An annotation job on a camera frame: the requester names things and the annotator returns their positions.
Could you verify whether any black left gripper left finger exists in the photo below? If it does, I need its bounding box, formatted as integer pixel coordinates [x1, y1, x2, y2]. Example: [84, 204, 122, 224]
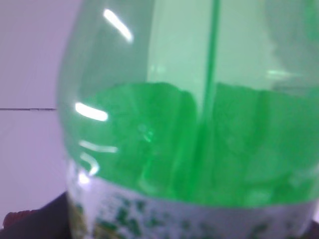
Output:
[0, 193, 71, 239]

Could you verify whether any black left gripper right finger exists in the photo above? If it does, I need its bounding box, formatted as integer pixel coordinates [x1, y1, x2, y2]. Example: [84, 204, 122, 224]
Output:
[305, 220, 319, 239]

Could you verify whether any green sprite bottle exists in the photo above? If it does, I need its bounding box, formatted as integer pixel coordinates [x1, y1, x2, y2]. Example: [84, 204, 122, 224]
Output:
[57, 0, 319, 239]

